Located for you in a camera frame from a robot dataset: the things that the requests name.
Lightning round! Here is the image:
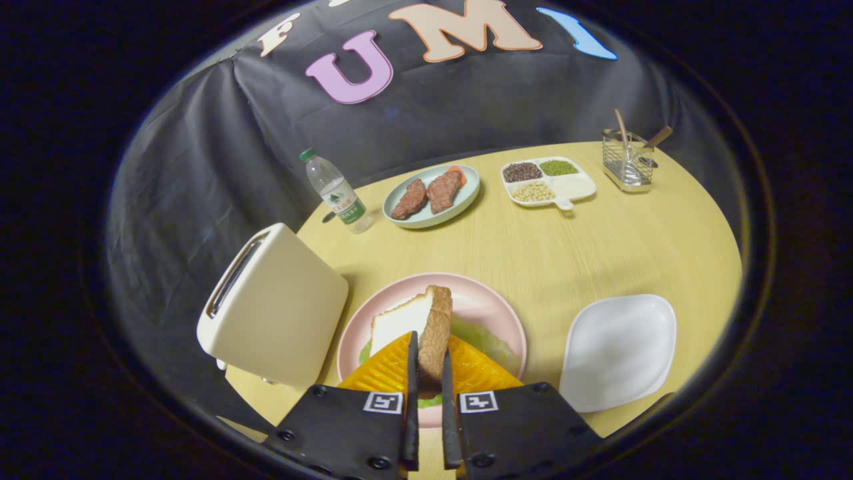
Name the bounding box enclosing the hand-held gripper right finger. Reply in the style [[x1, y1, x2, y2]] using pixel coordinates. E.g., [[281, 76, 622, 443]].
[[441, 333, 604, 480]]

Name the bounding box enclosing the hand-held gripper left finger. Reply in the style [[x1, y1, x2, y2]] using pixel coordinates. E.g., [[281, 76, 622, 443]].
[[263, 330, 421, 480]]

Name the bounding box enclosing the green lettuce leaf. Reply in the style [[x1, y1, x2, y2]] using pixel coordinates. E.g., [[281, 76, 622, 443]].
[[360, 317, 520, 409]]

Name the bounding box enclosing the toasted bread slice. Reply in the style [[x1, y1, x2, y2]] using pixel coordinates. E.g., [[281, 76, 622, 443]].
[[370, 285, 454, 394]]

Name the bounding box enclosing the pink round plate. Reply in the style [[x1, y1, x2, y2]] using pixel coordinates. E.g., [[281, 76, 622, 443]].
[[335, 272, 528, 429]]

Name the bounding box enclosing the white toaster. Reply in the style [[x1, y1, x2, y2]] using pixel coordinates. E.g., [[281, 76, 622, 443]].
[[197, 223, 350, 389]]

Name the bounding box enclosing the white square plate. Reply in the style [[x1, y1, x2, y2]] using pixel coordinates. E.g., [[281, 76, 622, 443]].
[[558, 294, 678, 414]]

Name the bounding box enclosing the pale green round plate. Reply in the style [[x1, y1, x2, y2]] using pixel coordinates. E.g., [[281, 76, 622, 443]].
[[382, 164, 481, 230]]

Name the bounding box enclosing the brown meat patty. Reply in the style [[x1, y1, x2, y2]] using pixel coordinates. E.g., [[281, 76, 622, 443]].
[[426, 171, 462, 215], [391, 179, 428, 221]]

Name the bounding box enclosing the clear water bottle green cap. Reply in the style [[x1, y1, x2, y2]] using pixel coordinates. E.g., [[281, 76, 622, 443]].
[[299, 147, 375, 234]]

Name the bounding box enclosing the pile of yellow soybeans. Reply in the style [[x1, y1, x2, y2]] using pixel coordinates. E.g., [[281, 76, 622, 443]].
[[510, 181, 555, 203]]

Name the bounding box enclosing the pile of dark beans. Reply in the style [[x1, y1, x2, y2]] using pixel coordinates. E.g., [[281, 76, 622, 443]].
[[503, 162, 542, 183]]

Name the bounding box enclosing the white divided dish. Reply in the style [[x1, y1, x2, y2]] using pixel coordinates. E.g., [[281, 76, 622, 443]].
[[500, 157, 597, 211]]

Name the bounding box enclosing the black backdrop cloth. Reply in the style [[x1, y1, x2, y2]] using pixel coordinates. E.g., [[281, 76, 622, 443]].
[[105, 0, 747, 434]]

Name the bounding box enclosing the metal wire utensil holder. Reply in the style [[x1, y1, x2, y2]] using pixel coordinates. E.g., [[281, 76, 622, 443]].
[[602, 128, 656, 194]]

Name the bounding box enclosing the long wooden handled spoon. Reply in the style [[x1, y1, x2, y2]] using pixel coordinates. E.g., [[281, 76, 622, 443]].
[[614, 109, 640, 184]]

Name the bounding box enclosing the short wooden handled utensil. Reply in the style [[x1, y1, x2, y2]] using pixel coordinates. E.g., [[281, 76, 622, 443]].
[[643, 125, 674, 167]]

